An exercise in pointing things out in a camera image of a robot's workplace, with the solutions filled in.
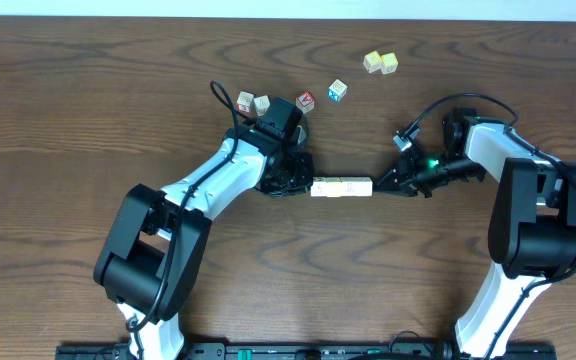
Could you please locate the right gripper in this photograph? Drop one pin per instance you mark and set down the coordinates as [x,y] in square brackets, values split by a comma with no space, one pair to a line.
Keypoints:
[407,183]

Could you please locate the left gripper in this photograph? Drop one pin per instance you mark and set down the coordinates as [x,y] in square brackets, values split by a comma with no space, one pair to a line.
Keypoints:
[297,176]

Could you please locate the wooden block with M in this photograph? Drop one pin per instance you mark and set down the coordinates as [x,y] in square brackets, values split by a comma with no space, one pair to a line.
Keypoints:
[363,186]

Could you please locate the wooden A block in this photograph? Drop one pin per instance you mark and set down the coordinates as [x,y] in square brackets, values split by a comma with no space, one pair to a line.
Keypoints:
[319,187]

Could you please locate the wooden block with figure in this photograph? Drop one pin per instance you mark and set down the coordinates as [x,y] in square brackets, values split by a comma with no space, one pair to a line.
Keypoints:
[348,186]

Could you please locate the yellow top block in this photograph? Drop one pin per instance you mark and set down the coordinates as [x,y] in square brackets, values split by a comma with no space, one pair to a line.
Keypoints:
[333,187]

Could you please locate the yellow block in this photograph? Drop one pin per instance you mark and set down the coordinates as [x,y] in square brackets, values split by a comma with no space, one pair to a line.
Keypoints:
[389,63]
[372,62]
[333,187]

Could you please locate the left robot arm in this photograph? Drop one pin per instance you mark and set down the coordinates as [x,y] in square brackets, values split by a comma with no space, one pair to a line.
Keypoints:
[152,255]

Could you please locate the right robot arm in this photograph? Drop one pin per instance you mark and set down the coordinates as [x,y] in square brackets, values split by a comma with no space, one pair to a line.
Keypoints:
[532,230]

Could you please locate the red A letter block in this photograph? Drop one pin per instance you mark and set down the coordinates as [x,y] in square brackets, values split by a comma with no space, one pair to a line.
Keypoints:
[305,102]

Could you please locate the plain wooden block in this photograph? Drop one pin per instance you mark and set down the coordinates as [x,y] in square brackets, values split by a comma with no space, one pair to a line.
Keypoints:
[261,105]

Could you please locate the red sided block far left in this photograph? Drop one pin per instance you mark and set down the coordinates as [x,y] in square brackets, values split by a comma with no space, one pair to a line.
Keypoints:
[245,102]

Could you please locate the blue sided letter block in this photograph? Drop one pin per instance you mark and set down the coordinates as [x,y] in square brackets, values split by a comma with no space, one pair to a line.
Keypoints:
[337,90]

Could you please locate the yellow block far right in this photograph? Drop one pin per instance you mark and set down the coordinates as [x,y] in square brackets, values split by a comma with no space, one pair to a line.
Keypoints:
[389,63]

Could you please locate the yellow block far left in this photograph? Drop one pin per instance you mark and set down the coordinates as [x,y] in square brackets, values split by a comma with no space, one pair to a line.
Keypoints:
[372,62]

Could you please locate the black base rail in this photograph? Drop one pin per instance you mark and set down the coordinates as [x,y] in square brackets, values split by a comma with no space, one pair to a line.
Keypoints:
[219,351]

